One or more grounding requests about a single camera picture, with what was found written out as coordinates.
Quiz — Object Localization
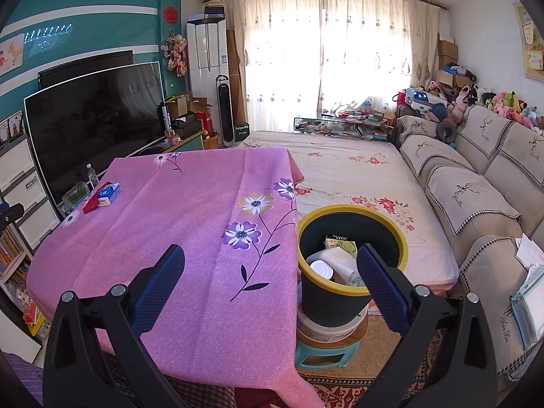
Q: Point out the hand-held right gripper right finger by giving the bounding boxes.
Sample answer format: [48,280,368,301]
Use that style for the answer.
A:
[355,243,498,408]

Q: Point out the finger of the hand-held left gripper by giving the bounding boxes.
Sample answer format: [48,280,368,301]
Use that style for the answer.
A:
[0,203,25,227]

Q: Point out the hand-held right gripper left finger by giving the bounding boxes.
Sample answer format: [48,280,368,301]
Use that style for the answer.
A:
[42,243,188,408]

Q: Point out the yellow rimmed dark trash bin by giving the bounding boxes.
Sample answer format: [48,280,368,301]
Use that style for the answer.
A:
[296,204,409,323]

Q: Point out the white plastic bottle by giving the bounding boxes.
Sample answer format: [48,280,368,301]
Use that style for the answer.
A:
[309,259,336,283]

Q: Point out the white drawer unit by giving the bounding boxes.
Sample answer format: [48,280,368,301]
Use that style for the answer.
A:
[0,134,62,251]

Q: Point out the shelf of books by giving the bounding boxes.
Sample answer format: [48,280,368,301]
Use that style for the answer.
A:
[0,221,52,341]

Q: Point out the plastic bag with green box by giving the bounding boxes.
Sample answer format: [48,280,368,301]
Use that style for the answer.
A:
[62,181,91,215]

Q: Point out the pink floral tablecloth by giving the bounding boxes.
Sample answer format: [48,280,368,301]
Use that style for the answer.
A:
[25,147,326,408]

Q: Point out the white bucket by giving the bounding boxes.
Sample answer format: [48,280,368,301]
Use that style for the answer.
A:
[296,308,368,341]

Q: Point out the red tissue packet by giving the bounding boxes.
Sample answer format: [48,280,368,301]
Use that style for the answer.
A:
[82,182,112,214]

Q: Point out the patterned floor rug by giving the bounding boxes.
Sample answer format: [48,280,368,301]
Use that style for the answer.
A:
[297,302,468,408]

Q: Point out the blue tissue pack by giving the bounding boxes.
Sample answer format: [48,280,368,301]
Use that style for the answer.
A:
[96,183,122,207]

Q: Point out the teal plastic stool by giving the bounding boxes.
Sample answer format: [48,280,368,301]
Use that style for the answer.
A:
[294,331,367,370]

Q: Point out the floral bed sheet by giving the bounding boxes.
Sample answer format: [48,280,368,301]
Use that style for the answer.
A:
[244,130,460,296]

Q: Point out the large curved television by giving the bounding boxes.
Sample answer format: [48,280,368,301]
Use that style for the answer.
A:
[23,62,167,207]

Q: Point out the beige sofa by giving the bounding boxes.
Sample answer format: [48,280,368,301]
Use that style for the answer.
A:
[393,104,544,396]

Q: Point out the blue plastic bag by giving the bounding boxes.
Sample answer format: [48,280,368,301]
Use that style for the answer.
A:
[509,263,544,349]

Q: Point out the teal and yellow TV cabinet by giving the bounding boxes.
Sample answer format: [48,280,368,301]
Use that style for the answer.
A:
[127,130,205,159]

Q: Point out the white papers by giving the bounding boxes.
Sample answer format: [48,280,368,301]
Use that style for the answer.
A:
[515,234,544,270]

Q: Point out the black flat television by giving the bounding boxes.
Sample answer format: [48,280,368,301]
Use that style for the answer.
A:
[37,50,134,91]

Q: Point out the black storage box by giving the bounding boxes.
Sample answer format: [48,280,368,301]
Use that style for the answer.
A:
[172,113,200,137]

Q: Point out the purple striped cloth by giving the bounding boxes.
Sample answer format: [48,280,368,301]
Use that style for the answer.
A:
[0,351,45,408]

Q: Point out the cluttered glass low table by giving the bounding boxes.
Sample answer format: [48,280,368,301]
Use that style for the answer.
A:
[293,113,394,141]

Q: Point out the black white tall box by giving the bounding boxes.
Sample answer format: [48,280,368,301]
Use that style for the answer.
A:
[160,104,173,139]

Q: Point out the grey round cushion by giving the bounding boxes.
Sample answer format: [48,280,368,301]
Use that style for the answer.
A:
[437,117,459,143]

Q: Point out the black tower fan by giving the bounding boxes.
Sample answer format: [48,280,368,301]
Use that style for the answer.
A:
[215,74,235,147]

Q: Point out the blue star plush toy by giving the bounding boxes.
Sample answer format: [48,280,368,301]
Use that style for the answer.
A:
[406,87,447,113]

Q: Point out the pink plush toy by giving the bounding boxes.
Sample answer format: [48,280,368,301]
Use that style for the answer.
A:
[446,89,468,124]

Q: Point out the pile of plush toys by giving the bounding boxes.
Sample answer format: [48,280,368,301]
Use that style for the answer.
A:
[474,85,544,130]

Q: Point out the hanging artificial flowers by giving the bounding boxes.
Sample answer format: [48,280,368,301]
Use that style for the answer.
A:
[161,30,188,78]

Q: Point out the white standing air conditioner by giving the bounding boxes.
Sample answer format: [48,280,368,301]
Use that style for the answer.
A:
[186,18,228,137]

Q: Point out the stacked brown cardboard boxes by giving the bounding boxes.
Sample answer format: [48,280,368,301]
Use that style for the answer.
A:
[436,39,474,90]

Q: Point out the sheer embroidered curtains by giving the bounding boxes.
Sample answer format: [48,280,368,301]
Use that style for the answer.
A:
[223,0,440,132]

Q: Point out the cartoon wall poster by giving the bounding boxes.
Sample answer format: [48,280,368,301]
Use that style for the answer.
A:
[0,33,25,77]

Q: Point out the framed wall certificates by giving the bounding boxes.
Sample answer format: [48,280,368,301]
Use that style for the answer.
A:
[513,2,544,81]

